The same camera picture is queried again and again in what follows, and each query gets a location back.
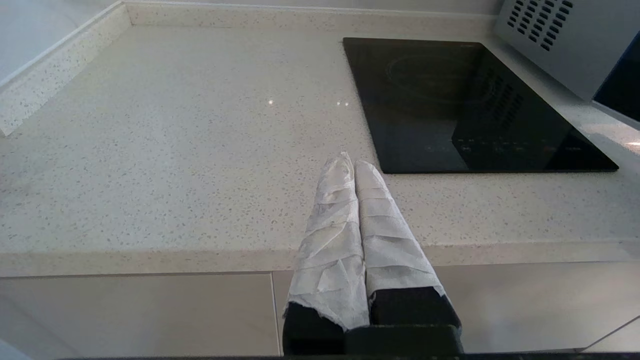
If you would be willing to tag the left gripper left finger wrapped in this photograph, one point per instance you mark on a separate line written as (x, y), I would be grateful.
(330, 250)

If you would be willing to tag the silver black microwave oven body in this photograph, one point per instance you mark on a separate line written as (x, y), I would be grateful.
(555, 45)

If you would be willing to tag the left gripper right finger wrapped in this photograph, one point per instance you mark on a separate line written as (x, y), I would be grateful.
(395, 260)

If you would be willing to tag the black glass induction cooktop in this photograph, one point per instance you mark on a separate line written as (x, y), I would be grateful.
(465, 110)

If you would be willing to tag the beige cabinet front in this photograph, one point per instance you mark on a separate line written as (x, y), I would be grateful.
(525, 305)
(150, 317)

